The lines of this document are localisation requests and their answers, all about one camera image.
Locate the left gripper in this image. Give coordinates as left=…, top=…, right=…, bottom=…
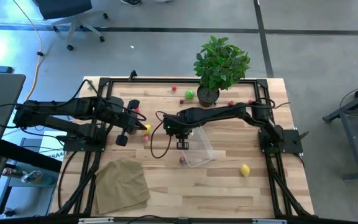
left=104, top=96, right=148, bottom=147

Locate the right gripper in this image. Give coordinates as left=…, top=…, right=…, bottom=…
left=163, top=111, right=198, bottom=151

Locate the clear plastic tub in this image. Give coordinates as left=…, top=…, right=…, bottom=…
left=180, top=126, right=227, bottom=169

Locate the artificial plant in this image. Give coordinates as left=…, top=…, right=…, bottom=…
left=193, top=35, right=251, bottom=108

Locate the olive cloth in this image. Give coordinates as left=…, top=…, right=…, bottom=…
left=94, top=158, right=151, bottom=216

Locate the white labelled box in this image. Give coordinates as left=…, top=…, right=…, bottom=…
left=38, top=130, right=71, bottom=162

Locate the clear bottle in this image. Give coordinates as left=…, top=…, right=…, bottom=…
left=20, top=170, right=43, bottom=184
left=1, top=167, right=22, bottom=178

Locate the black crossbar with silver brackets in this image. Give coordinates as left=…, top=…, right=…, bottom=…
left=0, top=213, right=358, bottom=224

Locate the office chair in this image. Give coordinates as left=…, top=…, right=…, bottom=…
left=37, top=0, right=109, bottom=52

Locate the dark metal table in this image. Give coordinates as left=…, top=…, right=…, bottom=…
left=323, top=77, right=358, bottom=181

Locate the black aluminium frame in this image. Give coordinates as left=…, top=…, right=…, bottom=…
left=53, top=77, right=316, bottom=218

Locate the yellow floor cable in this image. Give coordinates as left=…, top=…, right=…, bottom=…
left=12, top=0, right=43, bottom=102

